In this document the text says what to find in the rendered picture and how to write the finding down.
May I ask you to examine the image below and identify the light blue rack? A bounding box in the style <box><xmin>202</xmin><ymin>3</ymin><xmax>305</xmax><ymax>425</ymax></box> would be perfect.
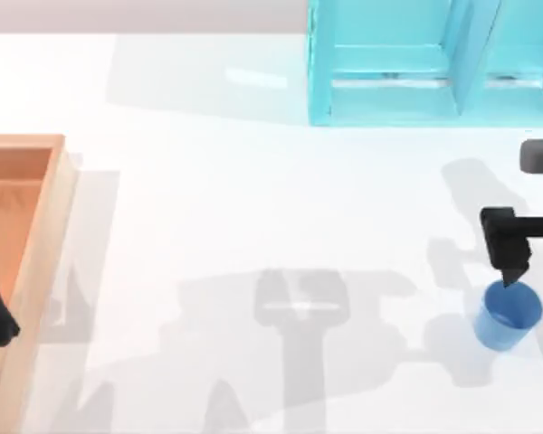
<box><xmin>306</xmin><ymin>0</ymin><xmax>543</xmax><ymax>128</ymax></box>

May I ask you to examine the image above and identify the blue cup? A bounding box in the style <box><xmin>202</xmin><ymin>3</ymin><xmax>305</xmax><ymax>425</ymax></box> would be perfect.
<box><xmin>472</xmin><ymin>278</ymin><xmax>543</xmax><ymax>353</ymax></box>

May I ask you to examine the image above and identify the pale grey rounded box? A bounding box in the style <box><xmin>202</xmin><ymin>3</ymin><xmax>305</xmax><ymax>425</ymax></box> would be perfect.
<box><xmin>519</xmin><ymin>138</ymin><xmax>543</xmax><ymax>174</ymax></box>

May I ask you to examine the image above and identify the shallow salmon-coloured box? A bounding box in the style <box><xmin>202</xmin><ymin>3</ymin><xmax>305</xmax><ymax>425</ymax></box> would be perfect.
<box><xmin>0</xmin><ymin>133</ymin><xmax>81</xmax><ymax>434</ymax></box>

